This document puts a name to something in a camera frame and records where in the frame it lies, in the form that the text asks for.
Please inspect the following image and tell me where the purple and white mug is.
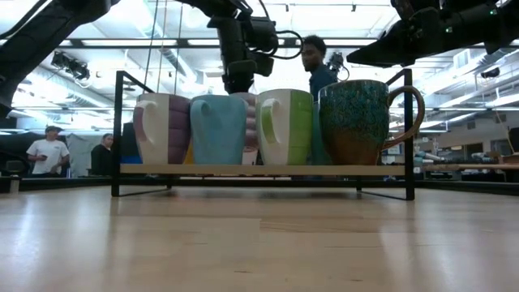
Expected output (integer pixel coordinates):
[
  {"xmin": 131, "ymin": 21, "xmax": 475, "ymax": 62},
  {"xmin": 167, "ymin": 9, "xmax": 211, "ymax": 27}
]
[{"xmin": 132, "ymin": 92, "xmax": 191, "ymax": 165}]

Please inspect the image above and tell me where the teal mug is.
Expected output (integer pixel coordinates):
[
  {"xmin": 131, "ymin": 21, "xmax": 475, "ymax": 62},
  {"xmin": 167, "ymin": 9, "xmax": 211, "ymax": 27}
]
[{"xmin": 311, "ymin": 101, "xmax": 326, "ymax": 165}]

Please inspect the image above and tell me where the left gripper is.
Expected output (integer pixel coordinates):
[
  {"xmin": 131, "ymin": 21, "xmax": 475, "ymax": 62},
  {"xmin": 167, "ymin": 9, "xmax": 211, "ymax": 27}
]
[{"xmin": 208, "ymin": 7, "xmax": 257, "ymax": 94}]

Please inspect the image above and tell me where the overhead strip light bar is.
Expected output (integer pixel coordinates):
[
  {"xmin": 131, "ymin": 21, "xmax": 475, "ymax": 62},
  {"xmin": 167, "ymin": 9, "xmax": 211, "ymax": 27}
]
[{"xmin": 58, "ymin": 37, "xmax": 519, "ymax": 49}]

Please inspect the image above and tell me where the light blue mug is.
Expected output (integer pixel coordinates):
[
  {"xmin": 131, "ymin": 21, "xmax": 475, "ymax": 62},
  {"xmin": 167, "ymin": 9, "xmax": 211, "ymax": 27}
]
[{"xmin": 189, "ymin": 94, "xmax": 249, "ymax": 165}]

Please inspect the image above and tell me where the black curved cable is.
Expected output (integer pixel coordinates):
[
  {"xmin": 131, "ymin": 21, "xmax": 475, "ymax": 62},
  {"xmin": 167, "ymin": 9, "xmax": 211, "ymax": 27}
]
[{"xmin": 0, "ymin": 148, "xmax": 32, "ymax": 174}]

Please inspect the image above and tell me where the dark speckled blue-brown mug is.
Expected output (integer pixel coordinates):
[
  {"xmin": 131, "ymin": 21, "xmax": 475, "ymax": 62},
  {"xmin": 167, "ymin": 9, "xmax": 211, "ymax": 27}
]
[{"xmin": 318, "ymin": 79, "xmax": 426, "ymax": 166}]

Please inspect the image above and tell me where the black draped equipment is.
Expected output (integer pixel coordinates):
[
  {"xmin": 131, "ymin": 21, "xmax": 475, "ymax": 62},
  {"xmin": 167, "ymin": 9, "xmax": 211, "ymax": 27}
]
[{"xmin": 0, "ymin": 132, "xmax": 30, "ymax": 176}]

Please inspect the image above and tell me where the black rack with wooden shelf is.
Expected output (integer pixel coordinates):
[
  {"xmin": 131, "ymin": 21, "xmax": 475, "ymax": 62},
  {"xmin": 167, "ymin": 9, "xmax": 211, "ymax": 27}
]
[{"xmin": 111, "ymin": 67, "xmax": 416, "ymax": 202}]

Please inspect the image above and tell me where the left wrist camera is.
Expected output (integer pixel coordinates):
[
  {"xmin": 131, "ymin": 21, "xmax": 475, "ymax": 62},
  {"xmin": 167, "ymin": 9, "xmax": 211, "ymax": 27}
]
[{"xmin": 251, "ymin": 16, "xmax": 281, "ymax": 78}]

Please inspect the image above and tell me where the green and white mug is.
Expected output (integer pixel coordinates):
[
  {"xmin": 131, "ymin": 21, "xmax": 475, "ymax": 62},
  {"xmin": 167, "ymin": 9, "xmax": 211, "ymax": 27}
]
[{"xmin": 255, "ymin": 88, "xmax": 314, "ymax": 166}]

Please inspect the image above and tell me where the black table edge frame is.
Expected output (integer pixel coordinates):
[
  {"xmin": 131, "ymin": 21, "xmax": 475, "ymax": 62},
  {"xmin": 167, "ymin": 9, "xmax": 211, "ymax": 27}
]
[{"xmin": 0, "ymin": 174, "xmax": 519, "ymax": 195}]

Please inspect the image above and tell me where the black monitor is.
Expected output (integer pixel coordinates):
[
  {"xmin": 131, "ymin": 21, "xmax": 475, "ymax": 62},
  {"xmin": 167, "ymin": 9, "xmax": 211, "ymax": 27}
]
[{"xmin": 122, "ymin": 121, "xmax": 138, "ymax": 157}]

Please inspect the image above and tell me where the person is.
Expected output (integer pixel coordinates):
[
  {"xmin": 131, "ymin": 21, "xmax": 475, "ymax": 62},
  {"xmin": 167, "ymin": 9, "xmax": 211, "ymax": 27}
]
[
  {"xmin": 89, "ymin": 132, "xmax": 115, "ymax": 177},
  {"xmin": 26, "ymin": 125, "xmax": 71, "ymax": 178},
  {"xmin": 300, "ymin": 35, "xmax": 340, "ymax": 102}
]

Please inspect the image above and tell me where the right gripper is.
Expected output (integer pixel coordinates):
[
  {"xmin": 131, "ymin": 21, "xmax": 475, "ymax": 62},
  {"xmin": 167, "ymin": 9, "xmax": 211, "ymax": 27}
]
[{"xmin": 346, "ymin": 0, "xmax": 490, "ymax": 68}]

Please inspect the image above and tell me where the pink ribbed mug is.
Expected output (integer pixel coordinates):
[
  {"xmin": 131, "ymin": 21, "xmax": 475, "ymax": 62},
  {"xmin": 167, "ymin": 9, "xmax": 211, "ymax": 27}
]
[{"xmin": 230, "ymin": 92, "xmax": 260, "ymax": 165}]

